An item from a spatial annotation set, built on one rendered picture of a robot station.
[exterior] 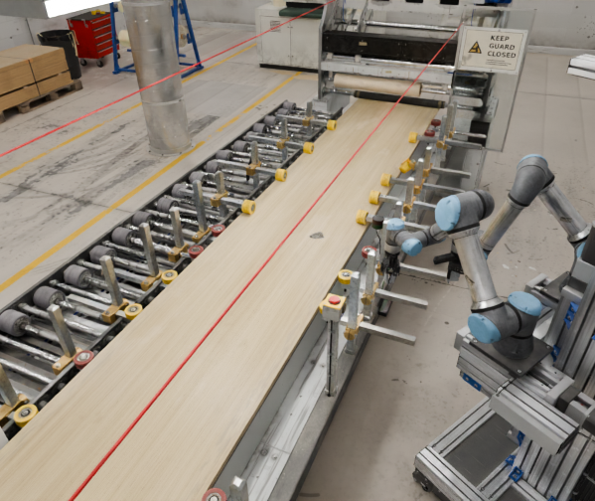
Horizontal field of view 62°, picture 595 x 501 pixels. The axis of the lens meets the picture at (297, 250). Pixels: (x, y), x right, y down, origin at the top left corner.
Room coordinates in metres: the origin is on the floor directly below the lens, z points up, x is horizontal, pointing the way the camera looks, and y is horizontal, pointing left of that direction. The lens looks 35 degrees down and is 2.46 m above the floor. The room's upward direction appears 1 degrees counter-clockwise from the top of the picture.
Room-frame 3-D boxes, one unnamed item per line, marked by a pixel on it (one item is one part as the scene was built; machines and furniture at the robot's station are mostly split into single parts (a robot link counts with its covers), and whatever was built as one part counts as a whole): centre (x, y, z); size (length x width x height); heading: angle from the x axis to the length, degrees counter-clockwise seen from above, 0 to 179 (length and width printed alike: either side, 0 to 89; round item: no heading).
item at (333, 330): (1.41, -0.14, 0.93); 0.05 x 0.04 x 0.45; 155
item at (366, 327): (1.66, -0.32, 0.83); 0.43 x 0.03 x 0.04; 65
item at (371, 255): (1.88, -0.35, 0.87); 0.03 x 0.03 x 0.48; 65
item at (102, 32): (9.53, 3.55, 0.41); 0.76 x 0.48 x 0.81; 164
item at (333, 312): (1.41, -0.14, 1.18); 0.07 x 0.07 x 0.08; 65
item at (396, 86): (4.47, -0.94, 1.05); 1.43 x 0.12 x 0.12; 65
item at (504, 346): (1.35, -0.82, 1.09); 0.15 x 0.15 x 0.10
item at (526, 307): (1.35, -0.81, 1.21); 0.13 x 0.12 x 0.14; 114
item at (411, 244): (1.78, -0.50, 1.23); 0.11 x 0.11 x 0.08; 24
